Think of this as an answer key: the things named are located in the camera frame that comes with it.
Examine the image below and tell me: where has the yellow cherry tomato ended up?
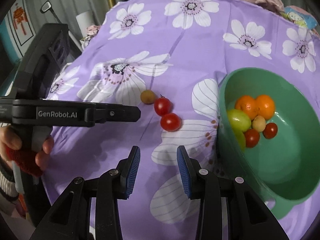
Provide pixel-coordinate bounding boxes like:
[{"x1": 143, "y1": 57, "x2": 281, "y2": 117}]
[
  {"x1": 252, "y1": 115, "x2": 266, "y2": 133},
  {"x1": 140, "y1": 89, "x2": 157, "y2": 105}
]

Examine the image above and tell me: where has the red cherry tomato stemmed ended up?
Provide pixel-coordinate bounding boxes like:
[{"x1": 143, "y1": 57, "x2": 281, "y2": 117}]
[{"x1": 154, "y1": 95, "x2": 172, "y2": 116}]

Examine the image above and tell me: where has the orange mandarin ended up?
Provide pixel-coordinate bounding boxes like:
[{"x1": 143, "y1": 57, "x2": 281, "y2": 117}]
[
  {"x1": 255, "y1": 94, "x2": 276, "y2": 120},
  {"x1": 234, "y1": 95, "x2": 258, "y2": 120}
]

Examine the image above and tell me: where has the green plastic bowl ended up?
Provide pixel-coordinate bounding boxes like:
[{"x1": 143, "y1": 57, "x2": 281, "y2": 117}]
[{"x1": 217, "y1": 68, "x2": 319, "y2": 219}]

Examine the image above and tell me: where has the person left hand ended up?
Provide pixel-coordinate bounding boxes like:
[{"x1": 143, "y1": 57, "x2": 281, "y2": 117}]
[{"x1": 1, "y1": 126, "x2": 54, "y2": 171}]

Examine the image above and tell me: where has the purple floral tablecloth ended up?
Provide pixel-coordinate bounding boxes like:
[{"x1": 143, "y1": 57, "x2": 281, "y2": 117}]
[{"x1": 42, "y1": 0, "x2": 319, "y2": 239}]

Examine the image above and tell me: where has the white paper roll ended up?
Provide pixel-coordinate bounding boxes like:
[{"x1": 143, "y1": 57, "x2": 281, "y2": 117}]
[{"x1": 76, "y1": 10, "x2": 94, "y2": 36}]

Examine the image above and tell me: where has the cartoon print pillow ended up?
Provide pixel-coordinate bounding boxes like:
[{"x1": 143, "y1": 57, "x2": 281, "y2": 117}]
[{"x1": 282, "y1": 5, "x2": 318, "y2": 30}]

